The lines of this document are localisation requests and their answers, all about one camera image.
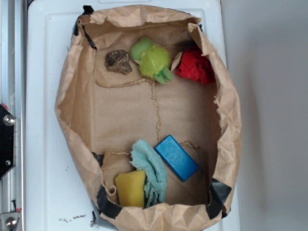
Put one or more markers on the black metal bracket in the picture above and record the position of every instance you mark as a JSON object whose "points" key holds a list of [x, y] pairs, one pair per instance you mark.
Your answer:
{"points": [[7, 141]]}

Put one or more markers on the brown paper bag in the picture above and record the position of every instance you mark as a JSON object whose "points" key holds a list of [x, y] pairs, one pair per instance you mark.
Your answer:
{"points": [[103, 113]]}

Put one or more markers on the green fuzzy animal toy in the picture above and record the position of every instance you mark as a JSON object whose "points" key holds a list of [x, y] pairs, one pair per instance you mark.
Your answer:
{"points": [[154, 61]]}

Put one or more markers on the brown rock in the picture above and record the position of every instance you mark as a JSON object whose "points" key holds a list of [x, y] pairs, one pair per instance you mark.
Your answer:
{"points": [[118, 61]]}

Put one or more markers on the crumpled red paper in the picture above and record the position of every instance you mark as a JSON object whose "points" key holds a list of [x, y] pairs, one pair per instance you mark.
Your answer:
{"points": [[194, 66]]}

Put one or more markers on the white plastic tray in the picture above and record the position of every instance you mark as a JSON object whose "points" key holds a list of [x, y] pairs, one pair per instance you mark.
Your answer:
{"points": [[55, 196]]}

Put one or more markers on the light blue cloth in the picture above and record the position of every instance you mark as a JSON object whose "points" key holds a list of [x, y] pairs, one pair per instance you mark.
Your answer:
{"points": [[144, 157]]}

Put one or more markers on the aluminium frame rail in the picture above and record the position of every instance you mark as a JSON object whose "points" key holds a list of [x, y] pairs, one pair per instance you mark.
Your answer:
{"points": [[13, 38]]}

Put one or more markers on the blue wooden block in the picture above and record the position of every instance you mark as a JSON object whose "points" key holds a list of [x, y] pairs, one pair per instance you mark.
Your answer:
{"points": [[176, 158]]}

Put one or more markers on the yellow sponge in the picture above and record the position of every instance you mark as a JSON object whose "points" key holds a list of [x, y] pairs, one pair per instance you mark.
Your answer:
{"points": [[130, 188]]}

